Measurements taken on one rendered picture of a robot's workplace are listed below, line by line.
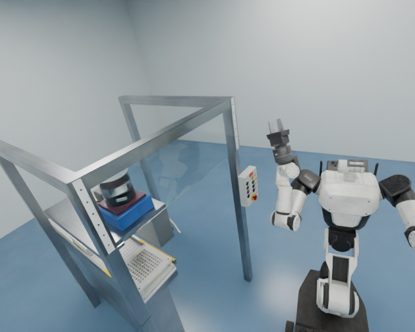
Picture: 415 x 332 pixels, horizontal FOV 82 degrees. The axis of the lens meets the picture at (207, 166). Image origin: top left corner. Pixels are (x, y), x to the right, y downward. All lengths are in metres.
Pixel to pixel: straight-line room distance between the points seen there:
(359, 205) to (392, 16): 2.93
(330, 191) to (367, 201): 0.17
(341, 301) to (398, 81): 3.07
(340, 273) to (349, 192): 0.54
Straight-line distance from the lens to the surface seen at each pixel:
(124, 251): 1.77
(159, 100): 1.88
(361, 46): 4.01
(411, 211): 1.42
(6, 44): 4.46
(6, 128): 4.35
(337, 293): 1.70
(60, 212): 1.56
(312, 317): 2.17
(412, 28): 4.01
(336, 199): 1.39
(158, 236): 1.32
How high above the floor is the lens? 2.05
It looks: 28 degrees down
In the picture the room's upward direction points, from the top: 10 degrees counter-clockwise
